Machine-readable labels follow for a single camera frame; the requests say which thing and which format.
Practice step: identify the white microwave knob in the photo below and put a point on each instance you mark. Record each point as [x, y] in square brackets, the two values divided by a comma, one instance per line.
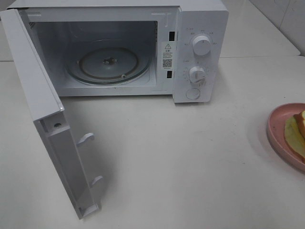
[197, 74]
[201, 45]

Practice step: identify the white microwave door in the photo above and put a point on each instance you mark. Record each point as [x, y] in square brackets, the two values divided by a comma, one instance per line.
[48, 115]

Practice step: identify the pink round plate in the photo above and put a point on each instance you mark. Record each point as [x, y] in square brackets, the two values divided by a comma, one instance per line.
[276, 134]

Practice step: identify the white microwave oven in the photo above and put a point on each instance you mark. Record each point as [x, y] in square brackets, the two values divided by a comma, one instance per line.
[56, 24]

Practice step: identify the glass microwave turntable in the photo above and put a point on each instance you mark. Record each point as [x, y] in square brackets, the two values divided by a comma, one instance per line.
[106, 62]

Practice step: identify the white bread sandwich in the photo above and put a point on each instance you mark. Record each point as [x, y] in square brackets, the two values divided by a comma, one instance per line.
[295, 134]

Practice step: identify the round door release button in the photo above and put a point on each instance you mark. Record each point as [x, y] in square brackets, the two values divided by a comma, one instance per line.
[193, 94]

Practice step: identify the white warning sticker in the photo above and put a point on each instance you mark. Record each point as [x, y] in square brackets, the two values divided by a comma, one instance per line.
[167, 55]

